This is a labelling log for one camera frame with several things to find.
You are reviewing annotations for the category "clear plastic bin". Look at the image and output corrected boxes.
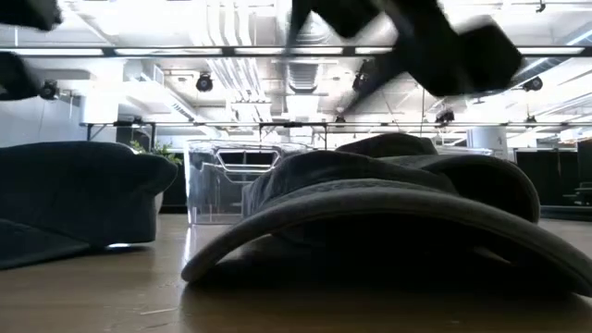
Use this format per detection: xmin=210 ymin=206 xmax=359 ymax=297
xmin=183 ymin=139 xmax=316 ymax=227

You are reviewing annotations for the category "black fabric hat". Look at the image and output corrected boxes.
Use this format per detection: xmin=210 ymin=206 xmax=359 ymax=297
xmin=0 ymin=141 xmax=179 ymax=271

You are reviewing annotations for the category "ceiling ventilation grille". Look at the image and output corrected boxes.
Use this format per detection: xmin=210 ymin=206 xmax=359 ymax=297
xmin=286 ymin=62 xmax=321 ymax=93

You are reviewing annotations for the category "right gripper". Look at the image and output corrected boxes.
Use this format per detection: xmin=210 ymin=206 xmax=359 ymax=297
xmin=286 ymin=0 xmax=524 ymax=99

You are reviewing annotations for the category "black ceiling spotlight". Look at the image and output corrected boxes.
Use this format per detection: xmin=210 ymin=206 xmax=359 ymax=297
xmin=194 ymin=72 xmax=215 ymax=93
xmin=522 ymin=75 xmax=545 ymax=93
xmin=351 ymin=69 xmax=371 ymax=93
xmin=434 ymin=108 xmax=456 ymax=126
xmin=38 ymin=80 xmax=60 ymax=102

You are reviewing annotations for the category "small green potted plant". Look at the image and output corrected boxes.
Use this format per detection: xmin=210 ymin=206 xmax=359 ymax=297
xmin=129 ymin=140 xmax=184 ymax=214

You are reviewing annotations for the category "white round column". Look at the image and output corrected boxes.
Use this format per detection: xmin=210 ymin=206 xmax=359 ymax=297
xmin=465 ymin=126 xmax=511 ymax=150

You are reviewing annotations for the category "dark room partition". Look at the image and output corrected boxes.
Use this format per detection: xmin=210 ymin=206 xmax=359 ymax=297
xmin=514 ymin=138 xmax=592 ymax=218

